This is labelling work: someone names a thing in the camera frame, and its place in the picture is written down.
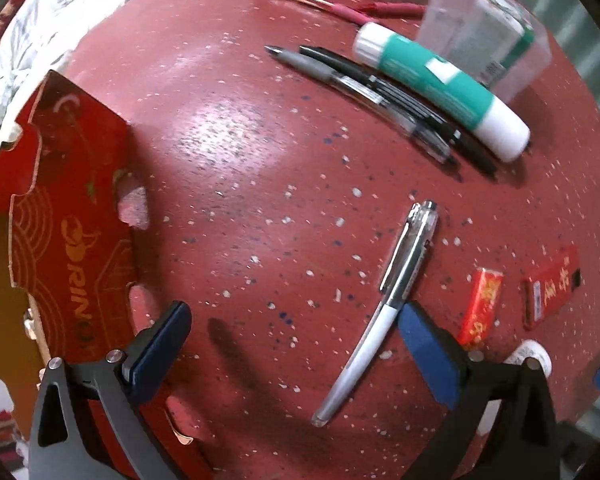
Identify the clear plastic box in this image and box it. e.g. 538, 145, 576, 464
416, 0, 552, 103

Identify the small red packet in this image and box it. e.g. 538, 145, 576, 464
457, 267, 504, 351

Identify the clear barrel red grip pen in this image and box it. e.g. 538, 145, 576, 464
260, 0, 381, 25

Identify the grey grip clear pen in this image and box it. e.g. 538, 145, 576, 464
265, 45, 458, 166

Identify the white round object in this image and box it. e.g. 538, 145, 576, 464
504, 340, 552, 376

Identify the red gel pen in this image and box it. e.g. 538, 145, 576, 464
357, 2, 427, 18

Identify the red cardboard box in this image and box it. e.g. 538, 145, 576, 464
0, 70, 196, 480

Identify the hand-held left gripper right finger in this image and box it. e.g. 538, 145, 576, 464
397, 302, 561, 480

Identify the green and white glue stick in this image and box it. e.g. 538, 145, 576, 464
352, 22, 531, 163

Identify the white printed cloth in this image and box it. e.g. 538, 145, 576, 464
0, 0, 146, 131

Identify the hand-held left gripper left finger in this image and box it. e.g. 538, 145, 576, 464
28, 301, 193, 480

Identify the dark red flat packet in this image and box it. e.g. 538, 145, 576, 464
522, 245, 582, 331

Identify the white and silver pen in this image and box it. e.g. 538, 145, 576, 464
311, 201, 439, 428

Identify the black pen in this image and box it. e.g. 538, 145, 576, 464
299, 45, 498, 176

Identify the red striped cloth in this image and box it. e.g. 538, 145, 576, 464
0, 410, 28, 466

